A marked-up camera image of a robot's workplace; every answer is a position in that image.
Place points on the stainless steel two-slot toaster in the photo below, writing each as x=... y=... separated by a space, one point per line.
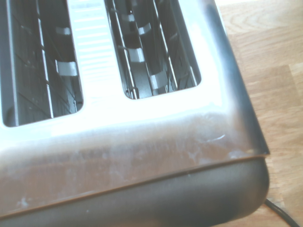
x=142 y=142

